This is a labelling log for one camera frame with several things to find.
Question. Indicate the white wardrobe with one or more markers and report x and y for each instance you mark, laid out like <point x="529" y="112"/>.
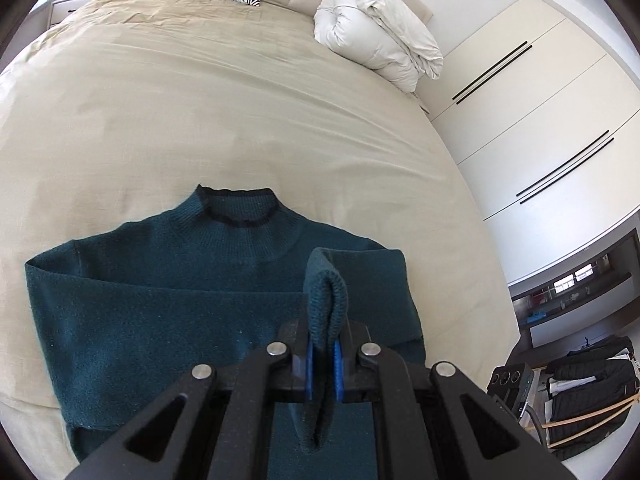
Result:
<point x="550" y="85"/>

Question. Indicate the dark shelf unit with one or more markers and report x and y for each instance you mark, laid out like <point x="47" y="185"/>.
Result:
<point x="620" y="280"/>

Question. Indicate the thin wooden sticks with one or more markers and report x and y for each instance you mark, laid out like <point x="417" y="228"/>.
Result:
<point x="600" y="415"/>

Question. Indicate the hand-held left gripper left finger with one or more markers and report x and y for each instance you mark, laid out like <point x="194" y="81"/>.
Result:
<point x="307" y="360"/>

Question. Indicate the white nightstand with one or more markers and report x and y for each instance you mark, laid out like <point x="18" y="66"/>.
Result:
<point x="62" y="7"/>

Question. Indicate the bed with beige sheet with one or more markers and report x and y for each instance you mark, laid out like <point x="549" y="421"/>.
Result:
<point x="200" y="110"/>

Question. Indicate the pile of dark clothes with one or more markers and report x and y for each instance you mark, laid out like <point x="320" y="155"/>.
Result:
<point x="590" y="385"/>

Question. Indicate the folded white duvet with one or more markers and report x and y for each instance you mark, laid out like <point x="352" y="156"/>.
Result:
<point x="375" y="30"/>

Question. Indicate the dark teal knit sweater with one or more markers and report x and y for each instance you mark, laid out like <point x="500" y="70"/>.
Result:
<point x="150" y="300"/>

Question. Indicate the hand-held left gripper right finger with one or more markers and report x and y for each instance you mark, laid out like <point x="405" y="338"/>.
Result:
<point x="339" y="365"/>

